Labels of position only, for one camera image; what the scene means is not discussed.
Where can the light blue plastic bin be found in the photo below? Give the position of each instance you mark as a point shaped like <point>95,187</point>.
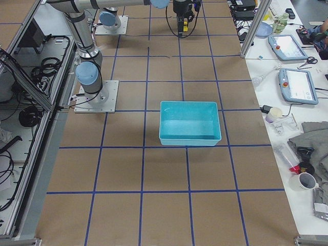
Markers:
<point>189,123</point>

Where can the aluminium frame post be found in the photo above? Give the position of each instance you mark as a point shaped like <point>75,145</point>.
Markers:
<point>262,9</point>

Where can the scissors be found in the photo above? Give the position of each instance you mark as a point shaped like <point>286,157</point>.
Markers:
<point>309,60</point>

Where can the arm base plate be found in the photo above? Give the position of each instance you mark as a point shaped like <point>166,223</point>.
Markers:
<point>104,102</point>
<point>112,25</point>

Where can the teach pendant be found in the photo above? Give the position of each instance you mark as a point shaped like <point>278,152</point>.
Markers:
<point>286,47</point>
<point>297,86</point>

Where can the lower teach pendant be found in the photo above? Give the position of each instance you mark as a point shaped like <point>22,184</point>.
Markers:
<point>297,86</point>

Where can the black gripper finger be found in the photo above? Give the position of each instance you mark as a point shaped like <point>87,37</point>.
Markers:
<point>180,28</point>

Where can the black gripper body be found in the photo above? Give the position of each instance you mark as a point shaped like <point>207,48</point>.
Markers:
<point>180,7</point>

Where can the white mug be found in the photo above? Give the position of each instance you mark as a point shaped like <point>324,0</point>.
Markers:
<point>302,182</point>

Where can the upper teach pendant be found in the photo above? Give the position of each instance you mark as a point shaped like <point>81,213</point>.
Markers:
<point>286,47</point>

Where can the blue plastic plate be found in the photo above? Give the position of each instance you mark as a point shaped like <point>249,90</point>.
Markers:
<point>264,30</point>

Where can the grey cloth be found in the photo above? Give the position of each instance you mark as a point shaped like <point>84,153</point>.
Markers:
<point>314,136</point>

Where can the green tape rolls stack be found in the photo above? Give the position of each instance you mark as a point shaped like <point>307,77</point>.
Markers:
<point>280,23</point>

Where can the brown paper table cover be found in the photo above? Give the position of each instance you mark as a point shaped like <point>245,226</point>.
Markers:
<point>185,159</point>

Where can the white paper cup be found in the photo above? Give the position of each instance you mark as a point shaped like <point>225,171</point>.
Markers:
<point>273,114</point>

